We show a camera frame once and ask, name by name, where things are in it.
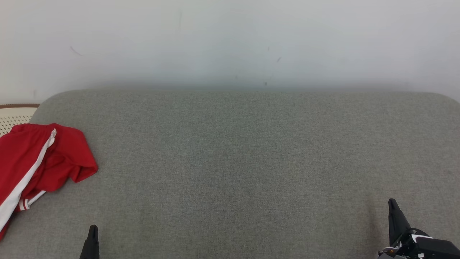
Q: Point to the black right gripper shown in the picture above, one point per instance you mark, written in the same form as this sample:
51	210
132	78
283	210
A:
399	251

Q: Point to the grey fabric sofa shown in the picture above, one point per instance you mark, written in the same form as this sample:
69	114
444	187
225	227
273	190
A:
230	162

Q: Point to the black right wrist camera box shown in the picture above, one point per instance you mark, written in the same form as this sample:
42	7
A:
438	249

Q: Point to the cream perforated laundry basket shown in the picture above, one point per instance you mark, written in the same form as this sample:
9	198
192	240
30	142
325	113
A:
14	117

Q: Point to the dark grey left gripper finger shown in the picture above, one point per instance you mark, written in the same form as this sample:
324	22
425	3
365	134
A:
91	248

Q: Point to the red shorts with white stripe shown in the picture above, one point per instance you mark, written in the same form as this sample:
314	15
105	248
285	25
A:
61	158

